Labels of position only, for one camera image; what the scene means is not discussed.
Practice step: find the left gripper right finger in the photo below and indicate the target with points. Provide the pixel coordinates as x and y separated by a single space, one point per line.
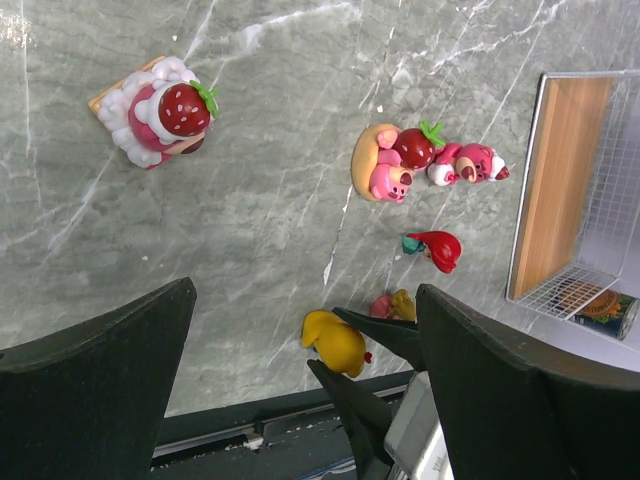
514 407

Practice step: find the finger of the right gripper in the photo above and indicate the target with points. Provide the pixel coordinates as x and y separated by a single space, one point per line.
400 337
364 417

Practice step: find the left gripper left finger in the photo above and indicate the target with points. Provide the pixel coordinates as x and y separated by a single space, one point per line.
88 401

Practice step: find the yellow duck toy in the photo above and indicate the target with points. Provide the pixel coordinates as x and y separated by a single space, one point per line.
341 347

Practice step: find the pink bear strawberry donut toy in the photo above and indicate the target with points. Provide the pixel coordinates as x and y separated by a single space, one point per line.
386 158

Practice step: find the strawberry cake slice toy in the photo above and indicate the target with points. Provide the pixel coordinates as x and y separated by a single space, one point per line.
159 111

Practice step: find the tin can front right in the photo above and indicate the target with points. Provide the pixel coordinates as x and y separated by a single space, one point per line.
611 313

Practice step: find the white wire wooden shelf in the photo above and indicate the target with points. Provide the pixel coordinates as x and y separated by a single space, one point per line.
578 220

